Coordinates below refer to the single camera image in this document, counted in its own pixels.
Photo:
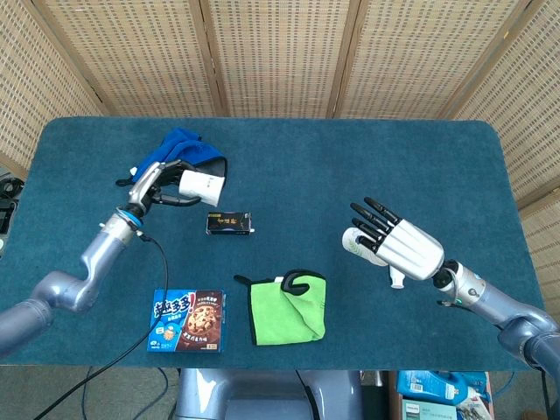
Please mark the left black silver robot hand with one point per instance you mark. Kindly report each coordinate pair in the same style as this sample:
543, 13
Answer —
146, 184

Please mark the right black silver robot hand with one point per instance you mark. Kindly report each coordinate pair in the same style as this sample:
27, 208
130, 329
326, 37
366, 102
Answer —
411, 249

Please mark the white paper cup blue print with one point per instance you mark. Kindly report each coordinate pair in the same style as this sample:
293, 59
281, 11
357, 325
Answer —
201, 186

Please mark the nested white paper cups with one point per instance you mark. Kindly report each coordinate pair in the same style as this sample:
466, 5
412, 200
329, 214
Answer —
352, 245

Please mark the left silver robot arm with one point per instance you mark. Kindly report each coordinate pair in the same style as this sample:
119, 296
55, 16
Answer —
87, 280

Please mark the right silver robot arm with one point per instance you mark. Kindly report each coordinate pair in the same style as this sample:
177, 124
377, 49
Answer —
503, 306

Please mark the white toothpaste tube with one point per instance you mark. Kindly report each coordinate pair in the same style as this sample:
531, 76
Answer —
397, 280

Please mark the blue and grey cloth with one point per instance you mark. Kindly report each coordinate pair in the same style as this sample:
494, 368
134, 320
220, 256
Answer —
192, 149

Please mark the small black carton gold print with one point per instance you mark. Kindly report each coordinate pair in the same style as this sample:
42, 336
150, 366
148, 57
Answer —
229, 224

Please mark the woven rattan screen panel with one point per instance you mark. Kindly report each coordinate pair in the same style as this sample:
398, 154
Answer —
525, 109
547, 262
280, 57
35, 79
415, 57
131, 57

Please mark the teal carpet table cover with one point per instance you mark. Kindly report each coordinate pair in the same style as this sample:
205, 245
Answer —
306, 175

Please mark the black equipment beside table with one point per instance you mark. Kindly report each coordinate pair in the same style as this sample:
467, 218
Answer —
9, 205

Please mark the blue chocolate cookie box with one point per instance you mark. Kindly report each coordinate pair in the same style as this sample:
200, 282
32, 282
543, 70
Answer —
188, 321

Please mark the green microfibre cloth black trim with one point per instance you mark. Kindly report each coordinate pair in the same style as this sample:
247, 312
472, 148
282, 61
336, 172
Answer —
280, 315

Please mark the teal white product box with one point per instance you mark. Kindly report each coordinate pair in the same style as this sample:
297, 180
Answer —
429, 410

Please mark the grey robot torso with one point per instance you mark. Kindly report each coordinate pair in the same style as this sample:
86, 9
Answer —
262, 394

